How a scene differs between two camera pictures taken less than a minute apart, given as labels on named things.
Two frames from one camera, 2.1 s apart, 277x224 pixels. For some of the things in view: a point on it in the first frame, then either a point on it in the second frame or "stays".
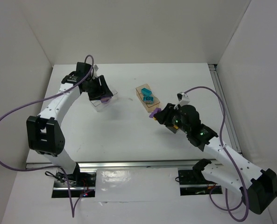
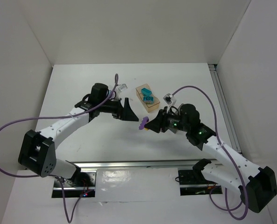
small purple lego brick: [155, 111] -> [145, 119]
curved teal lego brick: [146, 92] stays
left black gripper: [99, 88] -> [124, 110]
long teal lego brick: [148, 98] stays
